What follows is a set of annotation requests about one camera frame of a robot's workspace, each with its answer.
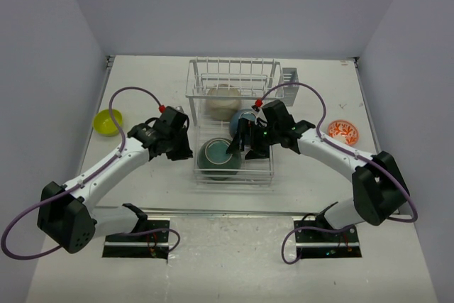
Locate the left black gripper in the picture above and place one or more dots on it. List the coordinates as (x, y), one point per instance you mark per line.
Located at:
(185, 152)

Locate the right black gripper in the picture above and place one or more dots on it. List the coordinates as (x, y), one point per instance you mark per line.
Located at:
(255, 147)

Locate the dark green bowl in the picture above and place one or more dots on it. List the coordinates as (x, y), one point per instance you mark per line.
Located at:
(214, 161)

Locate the blue bowl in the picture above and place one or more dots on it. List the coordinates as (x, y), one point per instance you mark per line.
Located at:
(248, 114)

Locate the yellow bowl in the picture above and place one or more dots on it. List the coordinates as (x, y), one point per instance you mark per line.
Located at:
(103, 124)

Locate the white orange patterned bowl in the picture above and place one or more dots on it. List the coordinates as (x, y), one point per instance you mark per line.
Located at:
(343, 131)

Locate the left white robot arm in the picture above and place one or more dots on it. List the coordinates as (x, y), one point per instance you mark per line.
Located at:
(70, 213)

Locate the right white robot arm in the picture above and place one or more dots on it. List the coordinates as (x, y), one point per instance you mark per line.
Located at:
(378, 186)

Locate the beige bowl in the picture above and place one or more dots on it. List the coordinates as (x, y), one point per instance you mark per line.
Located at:
(223, 109)

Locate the grey cutlery holder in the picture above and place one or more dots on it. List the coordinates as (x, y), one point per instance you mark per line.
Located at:
(290, 75)

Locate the white wire dish rack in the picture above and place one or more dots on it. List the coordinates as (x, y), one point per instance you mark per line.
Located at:
(254, 77)

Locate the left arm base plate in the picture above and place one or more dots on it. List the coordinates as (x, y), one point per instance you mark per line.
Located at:
(154, 245)

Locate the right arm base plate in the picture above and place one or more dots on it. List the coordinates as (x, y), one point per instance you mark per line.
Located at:
(311, 244)

